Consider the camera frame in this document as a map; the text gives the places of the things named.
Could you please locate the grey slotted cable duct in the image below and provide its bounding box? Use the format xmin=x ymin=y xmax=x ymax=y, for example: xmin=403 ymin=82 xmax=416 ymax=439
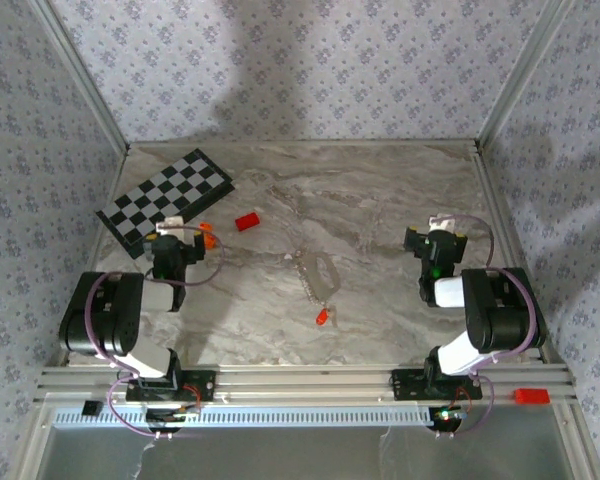
xmin=52 ymin=403 xmax=434 ymax=429

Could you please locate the purple cable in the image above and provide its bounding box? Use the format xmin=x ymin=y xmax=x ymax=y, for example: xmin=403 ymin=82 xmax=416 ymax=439
xmin=84 ymin=224 xmax=226 ymax=441
xmin=432 ymin=213 xmax=539 ymax=441

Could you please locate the red rectangular block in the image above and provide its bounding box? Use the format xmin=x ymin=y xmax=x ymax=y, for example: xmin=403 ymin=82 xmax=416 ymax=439
xmin=513 ymin=387 xmax=551 ymax=406

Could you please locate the aluminium back rail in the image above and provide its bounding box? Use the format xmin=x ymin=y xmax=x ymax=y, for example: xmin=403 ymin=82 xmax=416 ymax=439
xmin=127 ymin=139 xmax=481 ymax=150

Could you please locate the small controller circuit board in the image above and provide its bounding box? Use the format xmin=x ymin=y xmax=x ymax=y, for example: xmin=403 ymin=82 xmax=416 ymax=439
xmin=429 ymin=407 xmax=469 ymax=425
xmin=146 ymin=407 xmax=201 ymax=425

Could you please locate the grey metal sheet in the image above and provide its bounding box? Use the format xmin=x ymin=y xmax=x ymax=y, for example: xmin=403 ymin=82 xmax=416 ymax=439
xmin=39 ymin=424 xmax=581 ymax=480

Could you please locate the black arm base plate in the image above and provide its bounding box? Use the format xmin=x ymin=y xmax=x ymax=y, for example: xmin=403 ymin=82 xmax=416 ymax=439
xmin=390 ymin=368 xmax=483 ymax=401
xmin=125 ymin=369 xmax=216 ymax=402

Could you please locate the aluminium frame post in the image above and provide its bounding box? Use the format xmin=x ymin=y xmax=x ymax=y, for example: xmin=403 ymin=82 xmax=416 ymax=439
xmin=32 ymin=0 xmax=131 ymax=154
xmin=477 ymin=0 xmax=576 ymax=151

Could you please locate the black grey chessboard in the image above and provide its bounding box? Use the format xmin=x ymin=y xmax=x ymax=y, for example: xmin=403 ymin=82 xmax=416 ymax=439
xmin=95 ymin=148 xmax=236 ymax=260

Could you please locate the long aluminium base rail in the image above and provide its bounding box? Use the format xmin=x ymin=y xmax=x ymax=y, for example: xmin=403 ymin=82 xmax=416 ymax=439
xmin=35 ymin=364 xmax=579 ymax=404

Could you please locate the aluminium side rail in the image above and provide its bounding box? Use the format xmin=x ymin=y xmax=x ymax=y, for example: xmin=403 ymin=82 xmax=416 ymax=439
xmin=472 ymin=142 xmax=566 ymax=366
xmin=54 ymin=144 xmax=131 ymax=369

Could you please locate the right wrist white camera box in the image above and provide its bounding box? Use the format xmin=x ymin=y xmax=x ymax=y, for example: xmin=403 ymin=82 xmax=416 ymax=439
xmin=428 ymin=213 xmax=456 ymax=234

